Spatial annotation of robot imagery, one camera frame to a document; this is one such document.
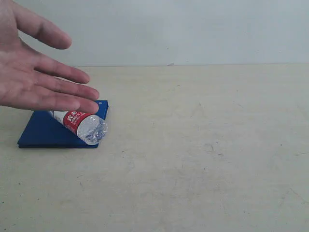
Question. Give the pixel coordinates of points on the person's bare hand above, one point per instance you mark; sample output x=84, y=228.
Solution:
x=31, y=80

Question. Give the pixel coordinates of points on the blue binder folder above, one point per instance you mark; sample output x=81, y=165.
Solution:
x=43, y=131

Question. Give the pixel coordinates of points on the clear plastic water bottle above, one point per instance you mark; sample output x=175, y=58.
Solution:
x=91, y=129

